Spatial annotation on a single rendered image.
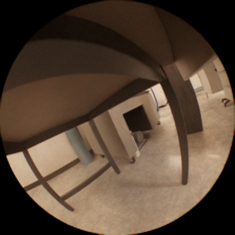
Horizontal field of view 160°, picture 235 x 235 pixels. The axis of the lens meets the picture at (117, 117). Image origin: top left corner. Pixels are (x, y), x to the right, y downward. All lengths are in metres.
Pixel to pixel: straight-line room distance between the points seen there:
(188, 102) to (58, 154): 2.12
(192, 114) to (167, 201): 0.86
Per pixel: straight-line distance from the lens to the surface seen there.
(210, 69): 2.08
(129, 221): 0.63
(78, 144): 1.43
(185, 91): 1.01
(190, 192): 0.64
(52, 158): 1.79
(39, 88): 0.18
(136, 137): 1.15
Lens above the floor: 0.58
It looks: 3 degrees down
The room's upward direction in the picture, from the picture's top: 24 degrees counter-clockwise
